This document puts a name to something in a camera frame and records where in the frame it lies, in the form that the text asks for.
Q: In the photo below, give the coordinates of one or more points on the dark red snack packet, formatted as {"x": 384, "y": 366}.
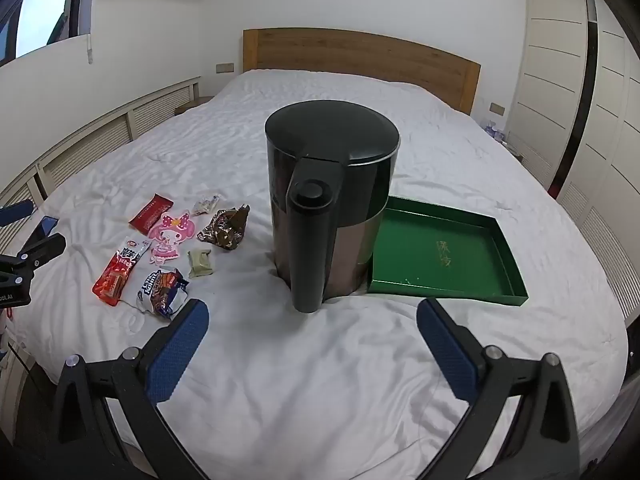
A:
{"x": 150, "y": 212}

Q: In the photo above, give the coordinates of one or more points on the wall socket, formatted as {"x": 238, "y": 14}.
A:
{"x": 225, "y": 67}
{"x": 496, "y": 108}

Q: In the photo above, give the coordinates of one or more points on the slatted radiator cover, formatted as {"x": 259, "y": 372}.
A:
{"x": 80, "y": 150}

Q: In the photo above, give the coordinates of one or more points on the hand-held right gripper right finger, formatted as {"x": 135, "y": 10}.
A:
{"x": 447, "y": 352}

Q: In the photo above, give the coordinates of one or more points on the purple-white package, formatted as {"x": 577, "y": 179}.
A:
{"x": 492, "y": 131}

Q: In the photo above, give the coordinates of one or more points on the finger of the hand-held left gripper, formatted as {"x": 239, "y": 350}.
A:
{"x": 15, "y": 213}
{"x": 46, "y": 226}

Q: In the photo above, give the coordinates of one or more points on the window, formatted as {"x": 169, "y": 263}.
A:
{"x": 40, "y": 15}

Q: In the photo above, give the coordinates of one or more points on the white wardrobe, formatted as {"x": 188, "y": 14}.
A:
{"x": 550, "y": 60}

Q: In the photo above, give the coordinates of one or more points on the brown snack packet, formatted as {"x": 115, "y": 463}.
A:
{"x": 225, "y": 227}

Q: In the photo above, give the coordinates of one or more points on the wooden headboard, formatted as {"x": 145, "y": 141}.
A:
{"x": 360, "y": 57}

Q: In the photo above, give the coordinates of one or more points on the white bed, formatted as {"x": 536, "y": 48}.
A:
{"x": 200, "y": 130}

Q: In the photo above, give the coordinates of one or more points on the white-blue cookie packet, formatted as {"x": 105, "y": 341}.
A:
{"x": 162, "y": 292}

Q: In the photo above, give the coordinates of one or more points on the green tray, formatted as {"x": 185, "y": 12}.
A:
{"x": 440, "y": 255}

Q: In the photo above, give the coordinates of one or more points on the small green snack packet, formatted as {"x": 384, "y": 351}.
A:
{"x": 201, "y": 264}

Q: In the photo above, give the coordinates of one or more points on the pink cartoon snack packet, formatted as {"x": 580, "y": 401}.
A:
{"x": 170, "y": 236}

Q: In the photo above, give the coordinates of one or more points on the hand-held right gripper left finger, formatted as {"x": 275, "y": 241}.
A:
{"x": 177, "y": 352}

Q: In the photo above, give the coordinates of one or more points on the small white candy wrapper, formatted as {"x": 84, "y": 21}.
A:
{"x": 205, "y": 205}

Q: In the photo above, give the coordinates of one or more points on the red-orange snack packet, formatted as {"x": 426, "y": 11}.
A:
{"x": 117, "y": 272}

